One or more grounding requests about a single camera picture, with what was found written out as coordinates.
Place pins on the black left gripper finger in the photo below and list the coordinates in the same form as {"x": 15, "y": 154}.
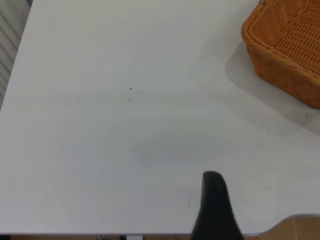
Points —
{"x": 216, "y": 212}

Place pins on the orange woven wicker basket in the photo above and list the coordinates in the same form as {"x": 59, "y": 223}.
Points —
{"x": 287, "y": 37}

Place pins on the white slatted wall panel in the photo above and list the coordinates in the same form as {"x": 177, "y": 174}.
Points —
{"x": 7, "y": 37}

